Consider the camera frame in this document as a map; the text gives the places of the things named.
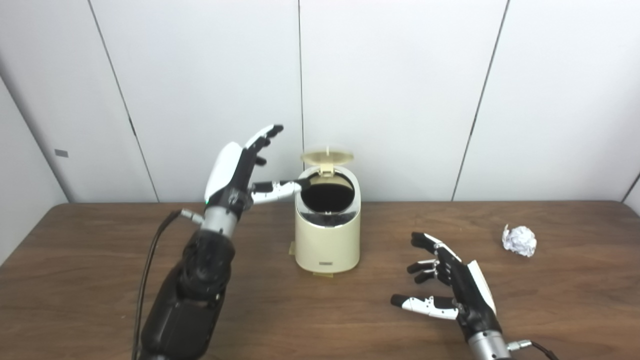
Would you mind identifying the white and black right hand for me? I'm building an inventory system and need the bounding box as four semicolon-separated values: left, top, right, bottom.
390;231;502;343

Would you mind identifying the white and black left hand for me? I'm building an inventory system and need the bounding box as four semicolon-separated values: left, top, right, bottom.
204;124;304;222

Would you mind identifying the white paper ball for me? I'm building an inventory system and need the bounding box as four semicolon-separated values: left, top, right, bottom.
502;224;538;258

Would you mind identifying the cream round bin lid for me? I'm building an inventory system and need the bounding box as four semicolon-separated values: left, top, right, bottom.
300;145;355;177

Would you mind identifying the cream-colored bin body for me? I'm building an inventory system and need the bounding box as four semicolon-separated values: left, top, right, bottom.
294;167;362;275

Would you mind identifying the yellow tape under bin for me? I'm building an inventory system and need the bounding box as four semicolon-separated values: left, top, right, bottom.
289;241;335;279

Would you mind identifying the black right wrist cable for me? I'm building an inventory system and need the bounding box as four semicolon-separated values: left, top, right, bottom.
506;339;561;360

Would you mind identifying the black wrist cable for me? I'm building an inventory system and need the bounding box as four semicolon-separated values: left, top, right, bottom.
506;339;561;360
131;209;205;360

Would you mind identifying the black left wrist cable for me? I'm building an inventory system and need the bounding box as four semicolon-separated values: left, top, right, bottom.
131;209;205;360

